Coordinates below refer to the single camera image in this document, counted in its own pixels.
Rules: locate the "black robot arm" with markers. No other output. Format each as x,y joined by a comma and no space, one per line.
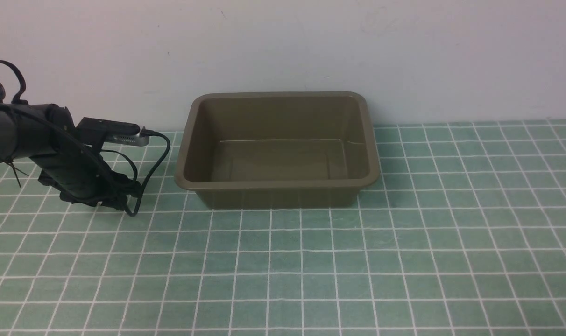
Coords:
27,131

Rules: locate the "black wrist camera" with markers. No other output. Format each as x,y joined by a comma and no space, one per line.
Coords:
96,132

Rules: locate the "green checkered tablecloth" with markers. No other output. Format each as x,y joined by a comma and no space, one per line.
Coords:
464,235

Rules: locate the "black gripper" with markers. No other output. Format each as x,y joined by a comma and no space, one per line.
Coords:
79,180

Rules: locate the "olive green plastic bin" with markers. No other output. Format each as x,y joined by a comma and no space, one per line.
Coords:
278,150

